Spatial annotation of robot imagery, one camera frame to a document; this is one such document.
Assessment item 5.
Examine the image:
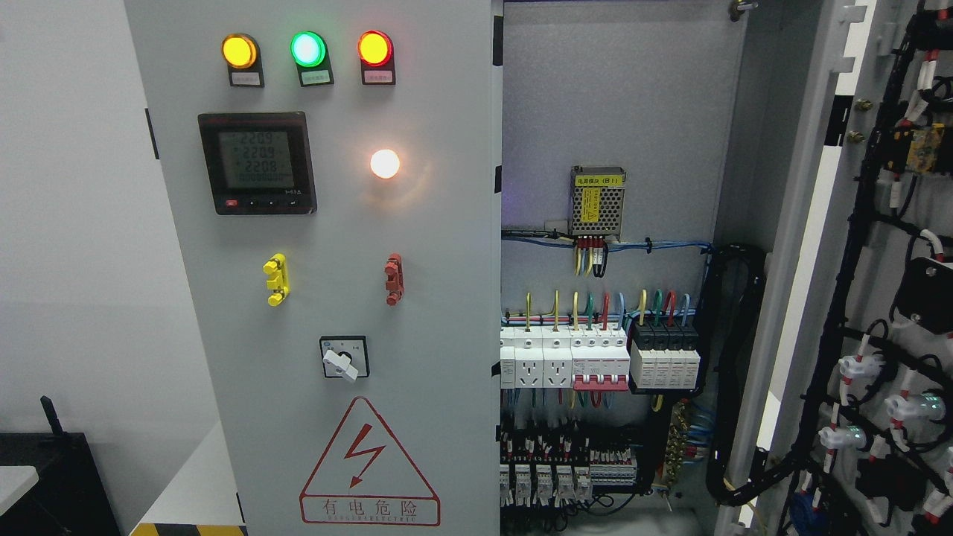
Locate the grey cabinet door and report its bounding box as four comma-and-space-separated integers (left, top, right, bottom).
707, 1, 951, 535
126, 1, 503, 535

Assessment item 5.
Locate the red terminal connector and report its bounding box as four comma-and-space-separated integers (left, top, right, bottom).
383, 253, 404, 306

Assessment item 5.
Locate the white glowing indicator lamp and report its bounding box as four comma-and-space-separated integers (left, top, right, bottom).
369, 149, 401, 179

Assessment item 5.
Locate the metal mesh power supply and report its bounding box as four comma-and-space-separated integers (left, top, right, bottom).
568, 165, 626, 238

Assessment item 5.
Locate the white breaker and socket row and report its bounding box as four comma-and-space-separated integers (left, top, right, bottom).
498, 325, 630, 392

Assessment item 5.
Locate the yellow terminal connector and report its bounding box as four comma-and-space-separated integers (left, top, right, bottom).
263, 253, 290, 307

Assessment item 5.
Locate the black surge protector block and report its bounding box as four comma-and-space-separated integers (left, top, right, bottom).
629, 322, 701, 390

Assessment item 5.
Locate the lower relay terminal row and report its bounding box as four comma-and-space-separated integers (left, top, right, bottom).
496, 421, 641, 508

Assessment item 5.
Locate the red electric hazard warning sticker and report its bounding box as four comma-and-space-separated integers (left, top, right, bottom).
299, 397, 442, 526

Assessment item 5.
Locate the red indicator light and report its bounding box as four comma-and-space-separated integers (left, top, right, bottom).
357, 30, 396, 85

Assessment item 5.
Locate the black digital power meter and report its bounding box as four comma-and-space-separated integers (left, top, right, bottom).
197, 111, 317, 216

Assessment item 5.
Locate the green indicator light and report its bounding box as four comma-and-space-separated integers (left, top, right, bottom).
289, 31, 334, 87

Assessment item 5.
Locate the yellow indicator light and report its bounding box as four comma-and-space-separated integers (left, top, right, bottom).
221, 33, 264, 88

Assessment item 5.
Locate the black box with antenna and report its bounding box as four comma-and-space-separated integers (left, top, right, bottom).
1, 396, 120, 535

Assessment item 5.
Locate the white rotary selector switch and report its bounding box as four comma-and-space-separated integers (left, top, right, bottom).
319, 335, 370, 383

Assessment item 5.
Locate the black corrugated cable loom right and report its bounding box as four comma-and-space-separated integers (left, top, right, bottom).
696, 243, 801, 507

